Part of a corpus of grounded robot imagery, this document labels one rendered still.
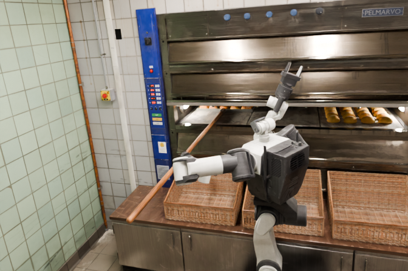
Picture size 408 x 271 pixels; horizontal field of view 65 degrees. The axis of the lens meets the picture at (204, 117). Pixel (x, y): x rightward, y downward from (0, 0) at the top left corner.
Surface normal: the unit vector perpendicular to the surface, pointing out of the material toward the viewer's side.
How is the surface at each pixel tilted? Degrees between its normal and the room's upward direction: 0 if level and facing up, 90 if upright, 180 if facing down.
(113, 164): 90
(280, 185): 90
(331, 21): 90
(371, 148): 70
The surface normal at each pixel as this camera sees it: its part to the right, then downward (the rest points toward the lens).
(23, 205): 0.96, 0.02
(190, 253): -0.28, 0.30
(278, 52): -0.29, -0.04
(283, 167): -0.76, 0.24
